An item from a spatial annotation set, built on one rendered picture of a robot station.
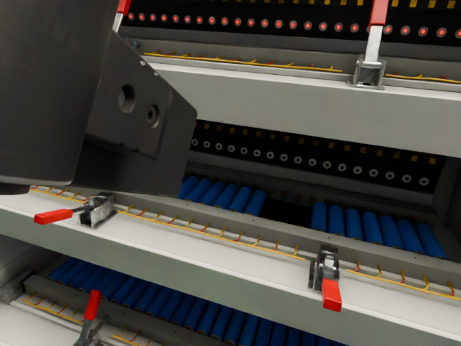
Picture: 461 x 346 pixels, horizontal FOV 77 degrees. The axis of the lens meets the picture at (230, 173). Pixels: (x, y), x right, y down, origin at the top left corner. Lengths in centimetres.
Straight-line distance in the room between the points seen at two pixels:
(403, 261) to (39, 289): 50
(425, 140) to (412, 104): 3
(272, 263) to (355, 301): 8
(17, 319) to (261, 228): 39
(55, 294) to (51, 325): 4
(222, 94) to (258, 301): 20
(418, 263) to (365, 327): 8
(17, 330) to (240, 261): 35
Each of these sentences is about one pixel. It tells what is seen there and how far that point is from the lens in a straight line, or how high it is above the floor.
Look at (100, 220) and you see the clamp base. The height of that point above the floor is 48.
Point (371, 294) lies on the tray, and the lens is 32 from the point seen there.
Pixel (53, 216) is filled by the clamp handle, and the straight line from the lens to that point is 33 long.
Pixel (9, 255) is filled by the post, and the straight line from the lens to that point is 57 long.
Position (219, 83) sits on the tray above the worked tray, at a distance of 28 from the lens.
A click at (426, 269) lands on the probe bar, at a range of 35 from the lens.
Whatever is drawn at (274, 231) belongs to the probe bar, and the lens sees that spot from 32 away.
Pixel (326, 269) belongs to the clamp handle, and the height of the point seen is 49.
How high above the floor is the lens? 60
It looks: 7 degrees down
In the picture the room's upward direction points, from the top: 9 degrees clockwise
